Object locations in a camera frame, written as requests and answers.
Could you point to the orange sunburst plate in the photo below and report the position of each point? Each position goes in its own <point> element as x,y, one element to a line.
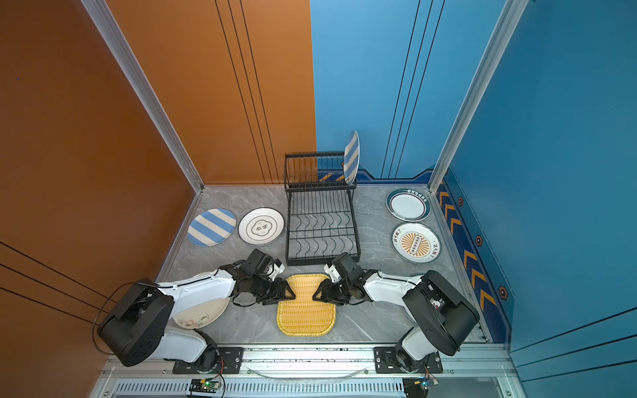
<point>416,243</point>

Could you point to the white flower outline plate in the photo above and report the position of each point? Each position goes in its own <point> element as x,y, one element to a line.
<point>261,226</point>

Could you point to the circuit board right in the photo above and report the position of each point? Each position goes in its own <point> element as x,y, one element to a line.
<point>418,387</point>

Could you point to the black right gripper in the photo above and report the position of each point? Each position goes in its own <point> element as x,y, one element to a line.
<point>325,293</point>

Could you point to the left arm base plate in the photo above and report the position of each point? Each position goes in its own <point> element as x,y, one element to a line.
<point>220,360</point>

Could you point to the green circuit board left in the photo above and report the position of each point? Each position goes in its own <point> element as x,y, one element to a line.
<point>205,387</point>

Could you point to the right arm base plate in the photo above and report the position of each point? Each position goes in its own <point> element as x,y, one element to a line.
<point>388,361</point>

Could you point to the aluminium front rail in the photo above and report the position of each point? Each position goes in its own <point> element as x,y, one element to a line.
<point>320,370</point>

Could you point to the cream floral plate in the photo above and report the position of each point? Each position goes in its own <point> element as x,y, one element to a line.
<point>204,313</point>

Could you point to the aluminium corner post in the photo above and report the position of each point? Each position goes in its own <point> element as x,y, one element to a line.
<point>498,42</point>
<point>109,29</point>

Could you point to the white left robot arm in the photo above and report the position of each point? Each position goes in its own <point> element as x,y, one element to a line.
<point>138,327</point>

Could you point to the yellow woven tray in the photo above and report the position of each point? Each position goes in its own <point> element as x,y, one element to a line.
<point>302,316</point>

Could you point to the blue striped plate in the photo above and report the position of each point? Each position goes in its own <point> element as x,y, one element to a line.
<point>211,227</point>
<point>351,159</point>

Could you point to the black wire dish rack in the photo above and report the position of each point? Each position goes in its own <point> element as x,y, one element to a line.
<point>321,219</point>

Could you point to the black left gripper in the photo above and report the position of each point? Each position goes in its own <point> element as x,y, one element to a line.
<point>281,293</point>

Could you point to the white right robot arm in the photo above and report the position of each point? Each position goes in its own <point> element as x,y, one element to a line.
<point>443,317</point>

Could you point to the aluminium corner post right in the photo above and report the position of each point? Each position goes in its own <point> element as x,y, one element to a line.
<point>498,42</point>

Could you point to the aluminium corner post left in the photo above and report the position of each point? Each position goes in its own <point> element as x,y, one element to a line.
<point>109,29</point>

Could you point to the green rimmed white plate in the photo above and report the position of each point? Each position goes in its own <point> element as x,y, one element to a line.
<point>408,205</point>

